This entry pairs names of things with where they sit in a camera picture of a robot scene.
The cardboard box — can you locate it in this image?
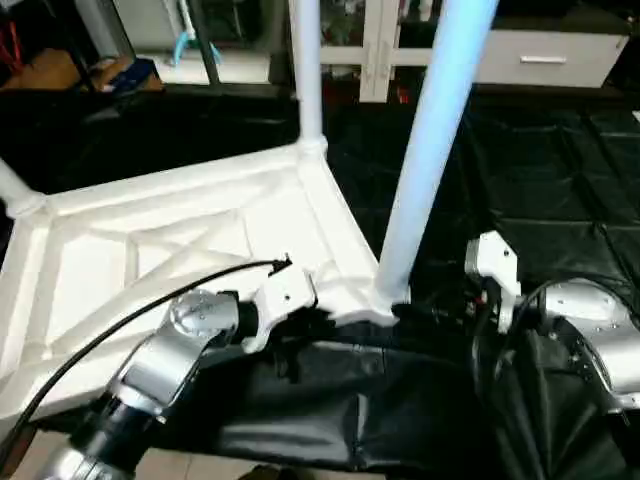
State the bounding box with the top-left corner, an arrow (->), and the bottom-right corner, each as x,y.
0,48 -> 93,95

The white plastic table top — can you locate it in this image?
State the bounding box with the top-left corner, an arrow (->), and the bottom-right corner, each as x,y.
0,138 -> 409,433

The small blue box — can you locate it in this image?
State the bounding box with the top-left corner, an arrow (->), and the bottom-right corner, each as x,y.
98,58 -> 165,95

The black work mat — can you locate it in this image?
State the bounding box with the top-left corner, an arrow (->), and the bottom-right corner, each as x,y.
0,85 -> 640,480

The red cable bundle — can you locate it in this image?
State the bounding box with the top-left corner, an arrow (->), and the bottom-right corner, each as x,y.
0,20 -> 23,73

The white drawer cabinet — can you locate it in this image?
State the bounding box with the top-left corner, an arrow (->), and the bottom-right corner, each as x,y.
476,30 -> 631,89
288,0 -> 511,105

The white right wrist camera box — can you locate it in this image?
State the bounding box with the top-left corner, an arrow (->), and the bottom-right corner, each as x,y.
464,232 -> 521,331

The light blue hanger hook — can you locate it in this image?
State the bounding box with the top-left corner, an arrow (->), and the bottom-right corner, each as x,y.
168,0 -> 223,69

